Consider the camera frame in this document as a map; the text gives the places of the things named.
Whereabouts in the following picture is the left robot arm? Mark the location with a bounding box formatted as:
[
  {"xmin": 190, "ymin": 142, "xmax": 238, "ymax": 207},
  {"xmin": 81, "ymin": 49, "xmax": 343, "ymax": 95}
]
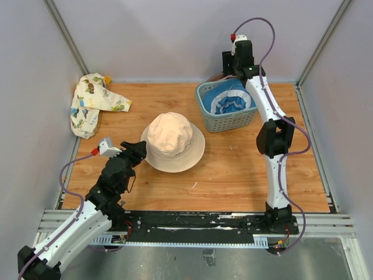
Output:
[{"xmin": 17, "ymin": 138, "xmax": 147, "ymax": 279}]

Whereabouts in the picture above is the blue hat in basket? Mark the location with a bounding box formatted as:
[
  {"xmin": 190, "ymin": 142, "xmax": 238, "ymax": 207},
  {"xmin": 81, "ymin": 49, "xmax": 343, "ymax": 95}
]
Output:
[{"xmin": 202, "ymin": 82, "xmax": 252, "ymax": 115}]

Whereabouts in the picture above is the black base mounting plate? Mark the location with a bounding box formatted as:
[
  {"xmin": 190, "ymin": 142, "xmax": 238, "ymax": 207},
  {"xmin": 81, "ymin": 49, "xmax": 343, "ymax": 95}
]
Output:
[{"xmin": 112, "ymin": 211, "xmax": 300, "ymax": 245}]

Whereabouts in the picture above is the small yellow object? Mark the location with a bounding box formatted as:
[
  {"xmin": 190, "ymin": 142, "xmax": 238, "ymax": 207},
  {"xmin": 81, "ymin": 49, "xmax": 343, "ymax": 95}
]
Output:
[{"xmin": 104, "ymin": 76, "xmax": 111, "ymax": 84}]

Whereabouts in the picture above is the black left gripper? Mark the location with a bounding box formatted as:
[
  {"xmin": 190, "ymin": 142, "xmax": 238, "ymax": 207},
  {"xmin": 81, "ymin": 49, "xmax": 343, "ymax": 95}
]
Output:
[{"xmin": 108, "ymin": 140, "xmax": 147, "ymax": 191}]

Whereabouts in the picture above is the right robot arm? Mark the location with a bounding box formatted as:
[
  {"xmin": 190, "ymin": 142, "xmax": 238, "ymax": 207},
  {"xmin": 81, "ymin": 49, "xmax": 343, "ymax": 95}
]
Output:
[{"xmin": 222, "ymin": 34, "xmax": 299, "ymax": 235}]

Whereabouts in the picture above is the grey plastic basket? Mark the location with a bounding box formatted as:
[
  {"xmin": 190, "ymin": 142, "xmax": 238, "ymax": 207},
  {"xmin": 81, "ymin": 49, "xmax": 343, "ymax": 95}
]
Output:
[{"xmin": 195, "ymin": 79, "xmax": 258, "ymax": 132}]

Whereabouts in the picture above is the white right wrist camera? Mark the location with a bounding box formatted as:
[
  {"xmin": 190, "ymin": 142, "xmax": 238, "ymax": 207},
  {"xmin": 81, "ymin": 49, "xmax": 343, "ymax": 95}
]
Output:
[{"xmin": 230, "ymin": 33, "xmax": 248, "ymax": 56}]

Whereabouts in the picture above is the cartoon print cloth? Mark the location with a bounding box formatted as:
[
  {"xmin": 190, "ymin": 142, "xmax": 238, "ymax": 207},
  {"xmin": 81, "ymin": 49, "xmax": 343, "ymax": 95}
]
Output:
[{"xmin": 70, "ymin": 73, "xmax": 132, "ymax": 139}]

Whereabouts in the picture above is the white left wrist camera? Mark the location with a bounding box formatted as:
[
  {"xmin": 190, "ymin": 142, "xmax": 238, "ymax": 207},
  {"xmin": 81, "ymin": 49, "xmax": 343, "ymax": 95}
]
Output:
[{"xmin": 91, "ymin": 138, "xmax": 122, "ymax": 158}]

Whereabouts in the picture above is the black pink-lined hat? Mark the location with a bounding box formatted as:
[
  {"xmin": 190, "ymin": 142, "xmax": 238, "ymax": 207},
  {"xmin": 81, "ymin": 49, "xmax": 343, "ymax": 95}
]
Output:
[{"xmin": 206, "ymin": 73, "xmax": 235, "ymax": 82}]

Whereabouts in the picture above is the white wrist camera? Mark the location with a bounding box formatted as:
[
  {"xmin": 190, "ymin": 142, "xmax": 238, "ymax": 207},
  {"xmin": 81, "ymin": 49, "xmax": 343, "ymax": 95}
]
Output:
[
  {"xmin": 91, "ymin": 138, "xmax": 122, "ymax": 158},
  {"xmin": 230, "ymin": 33, "xmax": 248, "ymax": 56}
]

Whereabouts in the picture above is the beige bucket hat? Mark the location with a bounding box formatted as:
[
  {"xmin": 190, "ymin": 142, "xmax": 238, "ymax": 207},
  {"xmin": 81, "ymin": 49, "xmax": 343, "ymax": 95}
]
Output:
[{"xmin": 141, "ymin": 112, "xmax": 205, "ymax": 173}]

